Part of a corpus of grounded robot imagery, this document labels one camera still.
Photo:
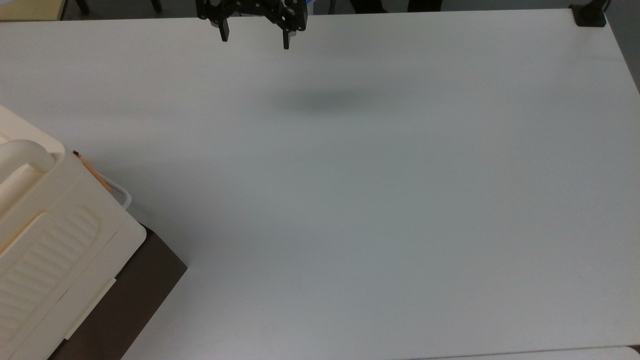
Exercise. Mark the yellowish side table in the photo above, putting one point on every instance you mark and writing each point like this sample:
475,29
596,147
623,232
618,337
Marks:
30,9

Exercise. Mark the dark chair leg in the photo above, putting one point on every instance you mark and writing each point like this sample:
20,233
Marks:
156,5
83,6

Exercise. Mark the dark brown wooden box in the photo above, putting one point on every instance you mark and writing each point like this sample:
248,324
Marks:
135,290

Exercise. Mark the black clamp mount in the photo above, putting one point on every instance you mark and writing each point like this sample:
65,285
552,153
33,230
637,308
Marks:
589,15

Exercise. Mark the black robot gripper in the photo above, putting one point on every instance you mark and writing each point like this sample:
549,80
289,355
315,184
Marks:
260,9

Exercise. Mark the cream plastic cabinet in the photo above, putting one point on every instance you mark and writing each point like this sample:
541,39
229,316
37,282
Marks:
55,240

